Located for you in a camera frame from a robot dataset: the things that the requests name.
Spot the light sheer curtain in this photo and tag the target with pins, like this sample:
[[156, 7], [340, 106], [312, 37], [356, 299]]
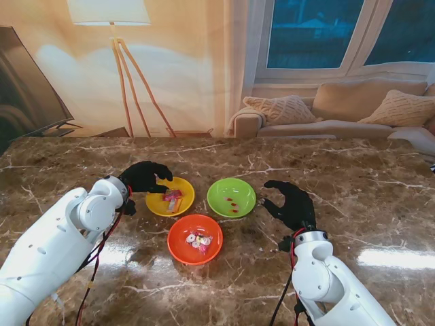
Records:
[[244, 51]]

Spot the pink candy packet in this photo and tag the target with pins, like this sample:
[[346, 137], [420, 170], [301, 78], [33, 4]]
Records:
[[171, 194]]

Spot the orange candy bar wrapper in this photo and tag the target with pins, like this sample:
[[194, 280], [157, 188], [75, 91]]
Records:
[[174, 205]]

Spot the yellow plastic bowl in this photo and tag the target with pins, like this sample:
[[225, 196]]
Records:
[[156, 203]]

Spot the green plastic bowl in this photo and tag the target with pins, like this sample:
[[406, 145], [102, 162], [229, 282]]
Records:
[[217, 203]]

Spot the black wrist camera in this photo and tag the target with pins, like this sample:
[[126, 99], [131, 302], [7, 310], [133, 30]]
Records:
[[130, 207], [285, 244]]

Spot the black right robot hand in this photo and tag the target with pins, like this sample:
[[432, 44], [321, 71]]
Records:
[[297, 207]]

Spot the flat screen television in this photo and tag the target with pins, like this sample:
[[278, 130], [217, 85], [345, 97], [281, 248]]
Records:
[[20, 85]]

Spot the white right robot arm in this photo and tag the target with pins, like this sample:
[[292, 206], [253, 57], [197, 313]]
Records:
[[319, 278]]

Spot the beige sofa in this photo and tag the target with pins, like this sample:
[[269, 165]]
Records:
[[357, 98]]

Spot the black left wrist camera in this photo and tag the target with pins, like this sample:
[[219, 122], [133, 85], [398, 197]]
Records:
[[130, 207]]

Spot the wooden tripod floor lamp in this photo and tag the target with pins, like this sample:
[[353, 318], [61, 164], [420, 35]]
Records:
[[108, 12]]

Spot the cream knitted pillow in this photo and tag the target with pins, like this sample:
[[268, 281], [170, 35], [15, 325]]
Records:
[[401, 108], [282, 110]]

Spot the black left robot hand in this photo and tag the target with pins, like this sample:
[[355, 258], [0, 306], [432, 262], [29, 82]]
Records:
[[142, 178]]

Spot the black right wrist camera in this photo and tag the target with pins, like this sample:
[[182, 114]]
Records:
[[285, 244]]

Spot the black white striped object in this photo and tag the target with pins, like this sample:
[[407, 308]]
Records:
[[432, 168]]

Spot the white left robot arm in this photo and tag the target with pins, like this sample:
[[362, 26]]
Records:
[[51, 244]]

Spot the orange plastic bowl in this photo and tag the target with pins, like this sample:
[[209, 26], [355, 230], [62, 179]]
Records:
[[183, 251]]

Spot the white framed window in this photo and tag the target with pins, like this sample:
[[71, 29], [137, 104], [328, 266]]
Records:
[[306, 34]]

